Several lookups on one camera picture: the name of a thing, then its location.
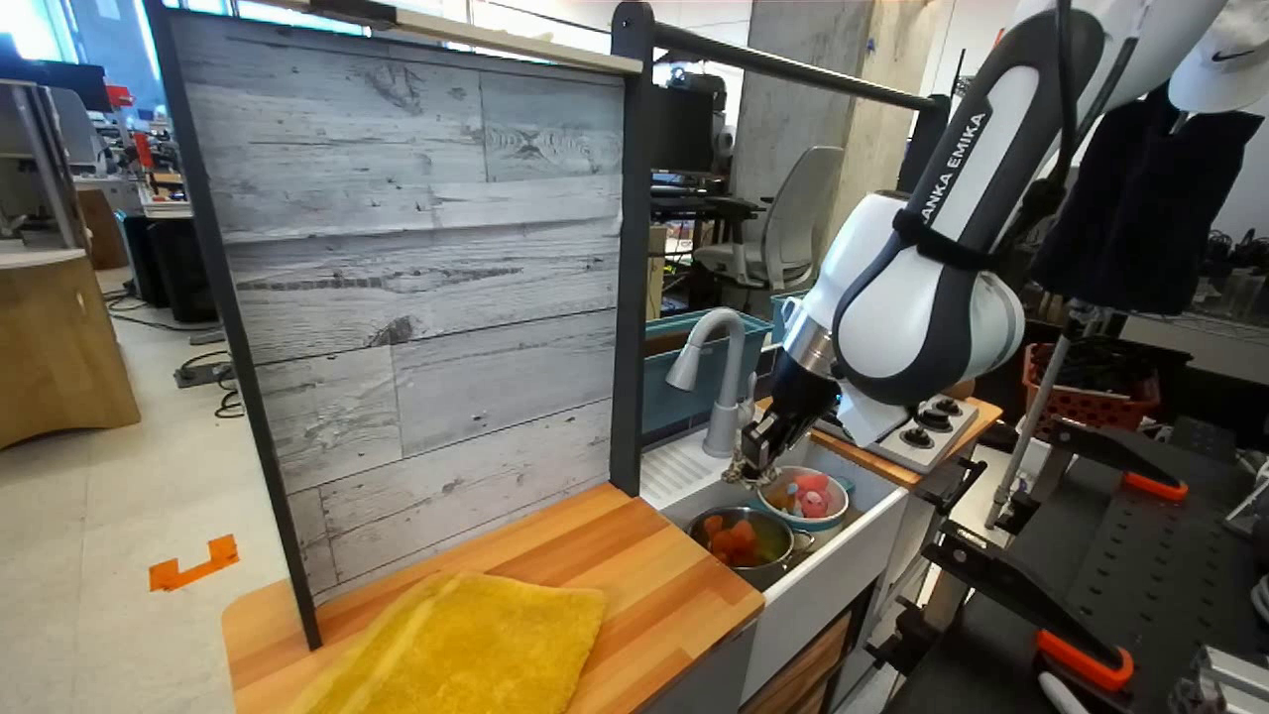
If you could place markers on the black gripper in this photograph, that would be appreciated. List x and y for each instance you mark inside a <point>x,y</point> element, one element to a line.
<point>797,400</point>

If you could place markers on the pink plush toy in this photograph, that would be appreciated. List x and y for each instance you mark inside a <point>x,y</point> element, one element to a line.
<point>809,498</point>

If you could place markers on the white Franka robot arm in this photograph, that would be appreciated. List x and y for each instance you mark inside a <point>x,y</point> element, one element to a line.
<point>913,301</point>

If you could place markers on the toy stove black grates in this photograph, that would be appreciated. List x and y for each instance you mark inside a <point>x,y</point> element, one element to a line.
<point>944,436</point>

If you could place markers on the grey toy faucet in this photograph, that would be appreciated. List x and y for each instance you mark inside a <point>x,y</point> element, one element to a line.
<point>720,396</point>

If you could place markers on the white bowl teal rim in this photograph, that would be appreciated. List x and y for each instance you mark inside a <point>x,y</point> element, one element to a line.
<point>797,527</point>

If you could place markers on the empty teal planter box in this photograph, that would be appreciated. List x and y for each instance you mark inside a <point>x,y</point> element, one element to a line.
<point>676,391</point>

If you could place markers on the steel pot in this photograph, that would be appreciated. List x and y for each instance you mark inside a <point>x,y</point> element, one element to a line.
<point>777,562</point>

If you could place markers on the white toy sink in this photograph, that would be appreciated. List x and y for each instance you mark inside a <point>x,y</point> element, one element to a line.
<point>834,595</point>

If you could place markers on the grey tripod stand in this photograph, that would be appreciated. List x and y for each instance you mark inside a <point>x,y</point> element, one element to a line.
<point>1043,421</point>

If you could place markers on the red crate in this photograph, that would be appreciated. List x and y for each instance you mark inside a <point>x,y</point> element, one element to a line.
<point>1095,391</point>

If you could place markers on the yellow towel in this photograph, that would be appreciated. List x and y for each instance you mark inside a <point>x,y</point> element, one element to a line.
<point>460,646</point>

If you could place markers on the grey wood backsplash panel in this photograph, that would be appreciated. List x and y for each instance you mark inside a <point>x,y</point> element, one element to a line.
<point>397,261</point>

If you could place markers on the black pegboard table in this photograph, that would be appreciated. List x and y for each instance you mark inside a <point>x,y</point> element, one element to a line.
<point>1163,595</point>

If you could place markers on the black hanging bag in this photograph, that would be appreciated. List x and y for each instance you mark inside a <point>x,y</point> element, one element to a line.
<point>1150,210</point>

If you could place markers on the white cap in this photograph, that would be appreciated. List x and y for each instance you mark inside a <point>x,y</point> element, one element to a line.
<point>1233,66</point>

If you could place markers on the tan wooden cabinet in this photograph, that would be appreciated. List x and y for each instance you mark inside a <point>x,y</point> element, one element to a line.
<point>52,342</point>

